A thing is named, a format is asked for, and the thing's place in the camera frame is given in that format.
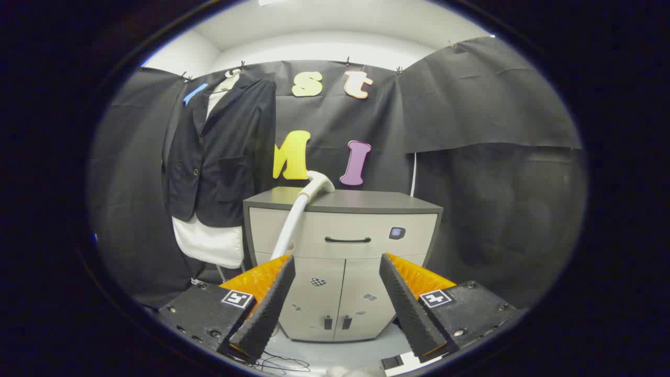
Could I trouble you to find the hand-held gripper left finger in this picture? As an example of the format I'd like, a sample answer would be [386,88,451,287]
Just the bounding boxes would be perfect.
[157,254,296,364]

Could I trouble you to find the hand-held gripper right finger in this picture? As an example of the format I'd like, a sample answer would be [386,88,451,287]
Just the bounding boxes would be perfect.
[379,252,527,362]

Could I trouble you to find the white shirt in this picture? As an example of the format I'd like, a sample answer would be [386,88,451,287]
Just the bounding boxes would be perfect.
[172,71,245,269]

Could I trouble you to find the white garment steamer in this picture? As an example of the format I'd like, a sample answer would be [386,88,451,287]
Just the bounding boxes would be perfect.
[270,170,336,261]

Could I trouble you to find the black suit jacket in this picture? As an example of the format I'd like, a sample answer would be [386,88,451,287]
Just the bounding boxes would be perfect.
[161,73,277,228]

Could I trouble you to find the beige cabinet with grey top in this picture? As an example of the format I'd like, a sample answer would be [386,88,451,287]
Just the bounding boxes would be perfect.
[242,186,444,343]

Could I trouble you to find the black backdrop cloth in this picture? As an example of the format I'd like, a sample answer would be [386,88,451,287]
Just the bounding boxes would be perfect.
[89,36,587,309]

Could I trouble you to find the thin black floor cables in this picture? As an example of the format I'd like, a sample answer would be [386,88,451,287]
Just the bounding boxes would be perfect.
[230,350,312,375]

